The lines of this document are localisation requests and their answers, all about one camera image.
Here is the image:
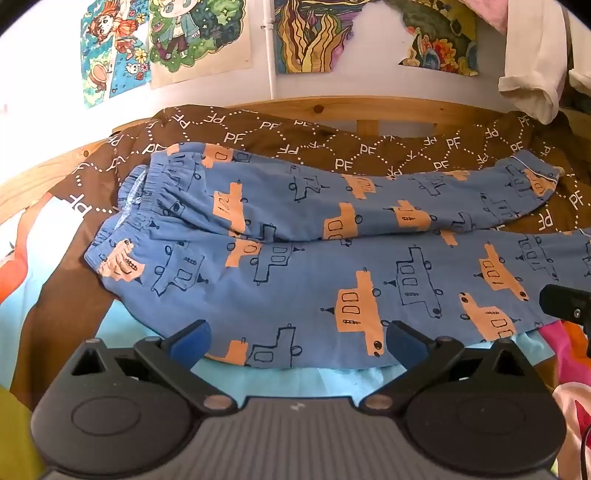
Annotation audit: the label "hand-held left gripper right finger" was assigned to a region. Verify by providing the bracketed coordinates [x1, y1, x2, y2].
[359, 320, 525, 413]

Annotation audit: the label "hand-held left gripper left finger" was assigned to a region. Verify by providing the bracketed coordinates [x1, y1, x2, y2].
[68, 320, 238, 415]

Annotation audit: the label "blue pants with orange print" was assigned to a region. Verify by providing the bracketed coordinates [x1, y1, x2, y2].
[84, 142, 591, 370]

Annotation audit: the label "pink and orange cloth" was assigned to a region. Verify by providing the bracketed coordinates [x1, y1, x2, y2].
[538, 318, 591, 480]

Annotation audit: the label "orange and light blue bedsheet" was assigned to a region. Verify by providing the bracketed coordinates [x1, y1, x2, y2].
[0, 194, 550, 407]

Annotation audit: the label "yellow-green cloth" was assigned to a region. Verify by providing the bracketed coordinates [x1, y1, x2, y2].
[0, 385, 37, 480]

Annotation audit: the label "brown patterned blanket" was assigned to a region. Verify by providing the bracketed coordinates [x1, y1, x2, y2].
[9, 104, 591, 407]

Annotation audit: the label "cream hanging garment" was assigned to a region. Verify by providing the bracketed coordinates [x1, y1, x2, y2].
[498, 0, 574, 126]

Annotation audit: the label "pink hanging garment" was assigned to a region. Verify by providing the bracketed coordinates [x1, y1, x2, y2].
[464, 0, 514, 34]

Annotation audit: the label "wooden bed frame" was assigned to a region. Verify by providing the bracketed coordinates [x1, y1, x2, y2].
[0, 97, 509, 222]

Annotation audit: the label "yellow-green fish wall painting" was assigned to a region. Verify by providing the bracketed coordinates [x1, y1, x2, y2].
[398, 0, 479, 76]

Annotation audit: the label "blue cartoon wall poster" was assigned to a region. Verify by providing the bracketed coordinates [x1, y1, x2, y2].
[81, 0, 154, 110]

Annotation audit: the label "white wall pipe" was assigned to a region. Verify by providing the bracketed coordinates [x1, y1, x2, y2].
[262, 0, 279, 100]

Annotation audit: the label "green cartoon wall poster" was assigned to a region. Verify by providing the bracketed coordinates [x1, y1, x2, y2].
[148, 0, 254, 89]

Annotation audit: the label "colourful seaweed wall painting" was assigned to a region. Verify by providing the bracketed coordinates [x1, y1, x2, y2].
[274, 0, 409, 75]

